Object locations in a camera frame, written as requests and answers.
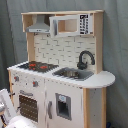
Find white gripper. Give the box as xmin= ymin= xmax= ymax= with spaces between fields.
xmin=0 ymin=89 xmax=16 ymax=125

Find white oven door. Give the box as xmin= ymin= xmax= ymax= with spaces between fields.
xmin=13 ymin=88 xmax=45 ymax=128

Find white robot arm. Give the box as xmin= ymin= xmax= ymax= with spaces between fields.
xmin=0 ymin=89 xmax=37 ymax=128

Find white wooden toy kitchen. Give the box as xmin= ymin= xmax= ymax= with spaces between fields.
xmin=8 ymin=10 xmax=115 ymax=128

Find left red stove knob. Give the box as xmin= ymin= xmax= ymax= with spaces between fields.
xmin=14 ymin=76 xmax=19 ymax=82

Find red stove knob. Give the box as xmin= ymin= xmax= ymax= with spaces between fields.
xmin=32 ymin=81 xmax=39 ymax=87
xmin=14 ymin=76 xmax=19 ymax=82

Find right red stove knob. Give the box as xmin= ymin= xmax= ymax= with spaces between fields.
xmin=32 ymin=81 xmax=39 ymax=87

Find black stovetop red burners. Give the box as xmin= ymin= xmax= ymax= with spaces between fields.
xmin=20 ymin=61 xmax=57 ymax=73

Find white cabinet door dispenser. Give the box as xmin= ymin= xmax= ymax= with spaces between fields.
xmin=46 ymin=80 xmax=84 ymax=128

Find grey backdrop curtain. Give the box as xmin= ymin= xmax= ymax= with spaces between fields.
xmin=0 ymin=0 xmax=128 ymax=128

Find metal toy sink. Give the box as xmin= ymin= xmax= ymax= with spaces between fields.
xmin=53 ymin=67 xmax=93 ymax=81

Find black toy faucet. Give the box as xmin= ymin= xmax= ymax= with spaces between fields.
xmin=77 ymin=50 xmax=95 ymax=70

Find grey range hood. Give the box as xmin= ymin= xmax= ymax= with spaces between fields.
xmin=26 ymin=15 xmax=50 ymax=33

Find white microwave door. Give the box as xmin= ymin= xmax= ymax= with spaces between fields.
xmin=50 ymin=14 xmax=93 ymax=38

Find grey cabinet door handle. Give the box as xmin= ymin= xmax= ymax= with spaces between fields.
xmin=48 ymin=101 xmax=52 ymax=119

